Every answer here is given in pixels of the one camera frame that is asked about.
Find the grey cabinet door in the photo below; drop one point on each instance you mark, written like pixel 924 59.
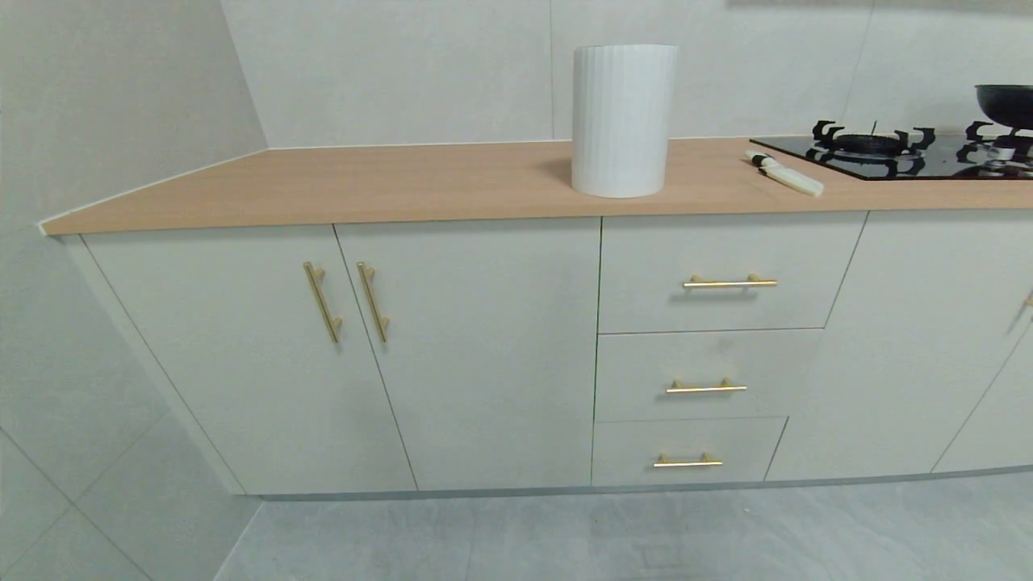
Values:
pixel 242 363
pixel 484 347
pixel 997 411
pixel 896 347

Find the white ribbed cylindrical holder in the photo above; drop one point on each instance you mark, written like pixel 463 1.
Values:
pixel 621 121

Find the medium grey drawer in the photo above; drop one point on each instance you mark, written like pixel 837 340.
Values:
pixel 702 375

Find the large grey drawer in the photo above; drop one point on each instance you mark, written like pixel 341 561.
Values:
pixel 726 270

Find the wooden top kitchen cabinet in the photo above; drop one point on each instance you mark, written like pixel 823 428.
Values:
pixel 323 186

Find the small grey drawer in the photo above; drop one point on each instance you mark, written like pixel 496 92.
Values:
pixel 686 452

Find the black glass gas hob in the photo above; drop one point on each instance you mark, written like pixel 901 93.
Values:
pixel 888 157

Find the black frying pan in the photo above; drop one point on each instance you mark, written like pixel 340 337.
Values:
pixel 1009 103

